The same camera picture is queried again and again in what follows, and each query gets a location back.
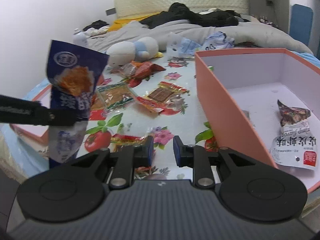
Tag pink box lid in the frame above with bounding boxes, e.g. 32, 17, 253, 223
10, 76, 106, 146

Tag green pea cartilage snack pack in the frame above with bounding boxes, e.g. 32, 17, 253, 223
97, 82, 135, 112

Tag red dried tofu snack pack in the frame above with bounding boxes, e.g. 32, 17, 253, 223
135, 81, 189, 115

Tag orange clear snack pack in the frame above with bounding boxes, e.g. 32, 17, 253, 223
118, 61, 144, 77

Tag clothes pile on nightstand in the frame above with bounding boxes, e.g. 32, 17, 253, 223
82, 20, 110, 37

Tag white spray bottle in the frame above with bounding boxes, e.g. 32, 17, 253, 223
73, 29, 88, 48

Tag shrimp flavor snack bag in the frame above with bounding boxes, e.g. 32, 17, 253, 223
270, 101, 317, 171

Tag grey duvet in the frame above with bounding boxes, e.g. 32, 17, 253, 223
88, 20, 312, 54

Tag blue chair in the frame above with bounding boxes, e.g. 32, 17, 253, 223
289, 4, 313, 46

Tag pink box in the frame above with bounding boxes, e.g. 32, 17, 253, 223
194, 47, 320, 194

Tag red label snack pack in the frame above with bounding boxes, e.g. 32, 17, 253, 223
111, 133, 146, 146

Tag red sausage snack pack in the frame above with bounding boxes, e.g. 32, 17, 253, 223
133, 62, 165, 80

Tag crumpled blue white plastic bag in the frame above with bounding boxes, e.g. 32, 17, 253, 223
166, 31, 235, 58

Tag black clothing pile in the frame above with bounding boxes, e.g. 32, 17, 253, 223
140, 2, 249, 29

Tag fruit pattern bed mat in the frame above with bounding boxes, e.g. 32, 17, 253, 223
78, 57, 217, 180

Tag blue kimchi snack bag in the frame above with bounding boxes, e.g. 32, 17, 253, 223
47, 40, 109, 168

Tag yellow pillow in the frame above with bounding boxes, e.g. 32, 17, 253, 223
108, 12, 159, 32

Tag white blue plush toy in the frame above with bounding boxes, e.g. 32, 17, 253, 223
106, 37, 163, 68

